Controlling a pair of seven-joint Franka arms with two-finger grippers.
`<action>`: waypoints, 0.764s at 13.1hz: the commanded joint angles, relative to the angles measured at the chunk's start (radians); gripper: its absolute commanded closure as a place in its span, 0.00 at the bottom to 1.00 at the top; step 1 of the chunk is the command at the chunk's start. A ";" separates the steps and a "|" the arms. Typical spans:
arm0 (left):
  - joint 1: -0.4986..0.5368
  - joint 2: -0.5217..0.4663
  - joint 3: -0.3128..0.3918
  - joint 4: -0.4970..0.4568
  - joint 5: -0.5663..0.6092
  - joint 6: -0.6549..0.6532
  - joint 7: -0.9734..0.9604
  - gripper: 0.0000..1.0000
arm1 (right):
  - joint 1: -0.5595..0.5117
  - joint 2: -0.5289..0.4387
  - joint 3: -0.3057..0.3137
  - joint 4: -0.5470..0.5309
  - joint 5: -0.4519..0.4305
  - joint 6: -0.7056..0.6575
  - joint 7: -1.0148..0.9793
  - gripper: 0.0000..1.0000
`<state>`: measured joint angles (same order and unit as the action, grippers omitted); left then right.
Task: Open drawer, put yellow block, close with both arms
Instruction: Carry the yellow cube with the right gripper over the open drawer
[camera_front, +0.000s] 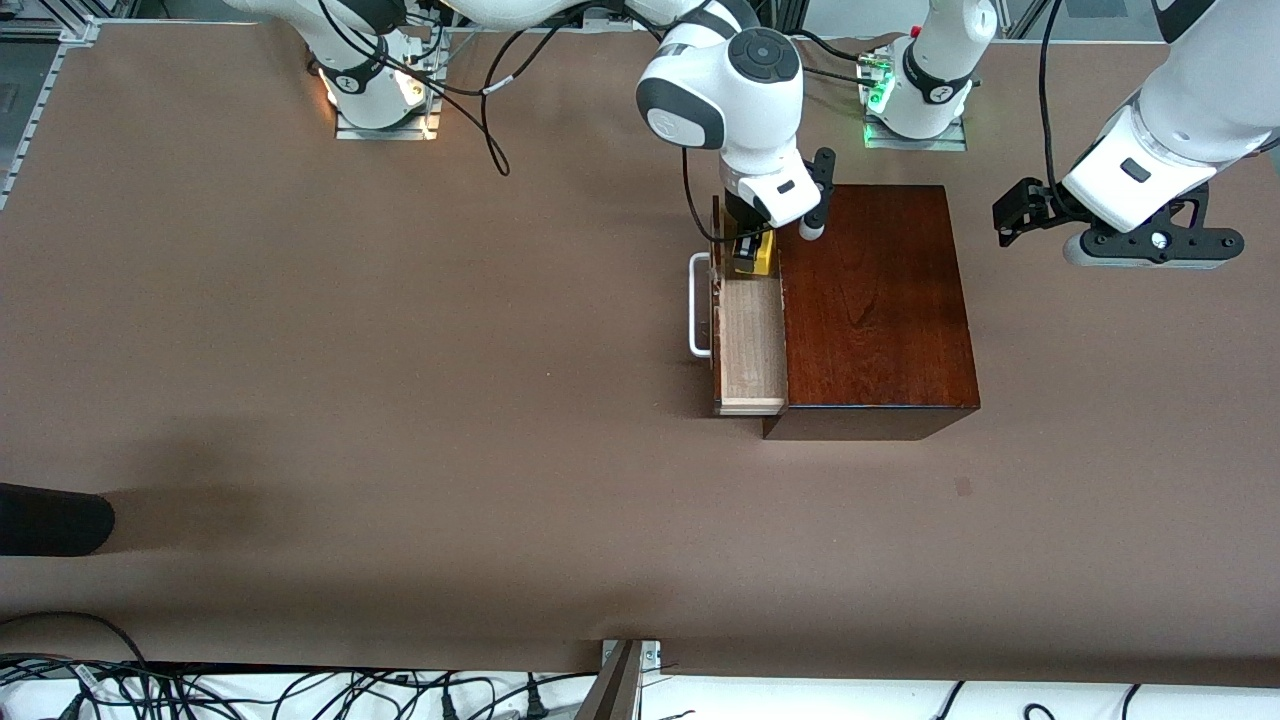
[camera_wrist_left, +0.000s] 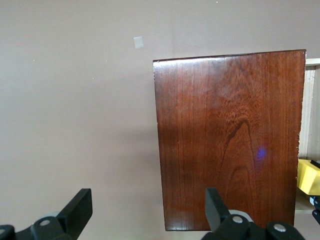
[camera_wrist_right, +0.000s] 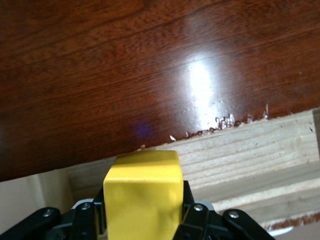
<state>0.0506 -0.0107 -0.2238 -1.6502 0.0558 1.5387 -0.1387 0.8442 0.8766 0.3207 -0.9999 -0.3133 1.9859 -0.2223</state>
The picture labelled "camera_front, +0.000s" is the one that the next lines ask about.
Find yellow cube block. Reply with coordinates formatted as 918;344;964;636
730;234;780;279

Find wooden drawer with white handle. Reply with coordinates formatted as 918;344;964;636
688;195;792;418

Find dark wooden drawer box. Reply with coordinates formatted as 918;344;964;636
762;184;983;442

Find brown table cover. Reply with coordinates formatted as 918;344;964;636
0;22;1280;689

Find white lower shelf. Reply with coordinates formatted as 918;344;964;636
0;660;1280;720

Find dark grey metal bar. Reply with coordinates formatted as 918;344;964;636
574;642;643;720

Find black rounded object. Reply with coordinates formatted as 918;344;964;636
0;483;117;558

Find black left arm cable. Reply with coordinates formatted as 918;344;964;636
1037;0;1079;217

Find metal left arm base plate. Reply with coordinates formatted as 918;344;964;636
863;108;969;153

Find black base cable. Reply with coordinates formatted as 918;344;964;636
795;28;887;93

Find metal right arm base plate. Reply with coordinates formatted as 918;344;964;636
335;55;447;142

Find red and black base wires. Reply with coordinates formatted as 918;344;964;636
380;5;463;77

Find silver metal bracket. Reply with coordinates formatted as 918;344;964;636
600;638;664;675

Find aluminium frame rail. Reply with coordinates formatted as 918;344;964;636
0;15;103;212

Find black arcing floor cable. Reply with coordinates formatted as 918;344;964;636
0;611;151;669

